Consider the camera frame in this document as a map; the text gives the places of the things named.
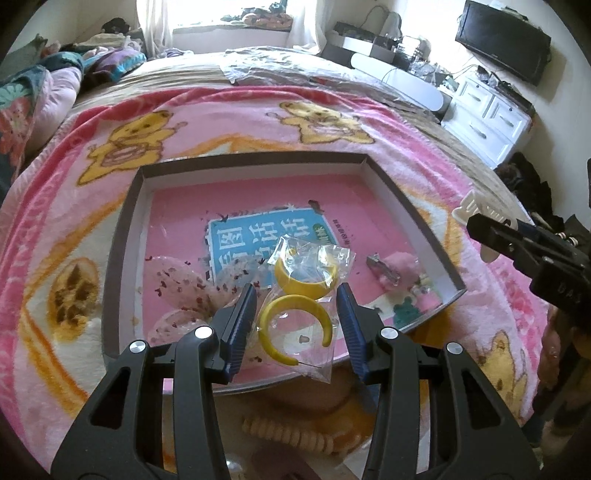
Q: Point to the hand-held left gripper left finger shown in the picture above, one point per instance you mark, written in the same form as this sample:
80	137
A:
240	325

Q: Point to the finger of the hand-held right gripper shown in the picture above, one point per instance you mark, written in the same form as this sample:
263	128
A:
496	235

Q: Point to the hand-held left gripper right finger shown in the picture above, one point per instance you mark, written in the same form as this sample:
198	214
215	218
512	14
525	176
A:
352	332

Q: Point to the bagged yellow hoop earring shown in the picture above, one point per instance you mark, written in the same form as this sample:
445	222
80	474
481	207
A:
304	286
272	323

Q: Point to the white hair claw clip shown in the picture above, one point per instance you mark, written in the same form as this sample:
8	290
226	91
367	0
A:
475	205

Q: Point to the pink shallow box tray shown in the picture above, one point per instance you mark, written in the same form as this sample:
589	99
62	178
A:
180	207

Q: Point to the green hair ornament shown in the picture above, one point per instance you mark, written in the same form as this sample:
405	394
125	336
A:
406	311

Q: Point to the dark clothes pile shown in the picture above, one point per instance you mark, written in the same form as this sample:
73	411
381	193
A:
526	184

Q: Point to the pink hair clip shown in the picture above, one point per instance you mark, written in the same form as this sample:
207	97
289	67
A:
395	267

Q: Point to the white dresser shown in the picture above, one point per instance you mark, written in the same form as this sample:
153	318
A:
485	113

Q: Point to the black television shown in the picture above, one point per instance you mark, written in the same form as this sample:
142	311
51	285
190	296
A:
503	39

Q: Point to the pink printed blanket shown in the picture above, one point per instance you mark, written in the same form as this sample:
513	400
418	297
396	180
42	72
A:
60	207

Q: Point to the black storage box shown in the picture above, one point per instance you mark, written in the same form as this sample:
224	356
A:
355	44

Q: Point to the white curtain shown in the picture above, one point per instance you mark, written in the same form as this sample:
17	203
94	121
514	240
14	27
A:
154	27
309	23

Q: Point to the purple pillow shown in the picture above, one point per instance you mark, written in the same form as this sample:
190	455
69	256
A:
115	62

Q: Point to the windowsill plush toys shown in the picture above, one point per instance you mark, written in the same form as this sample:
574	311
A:
263	19

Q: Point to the floral quilt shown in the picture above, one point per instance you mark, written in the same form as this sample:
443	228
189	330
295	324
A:
32	97

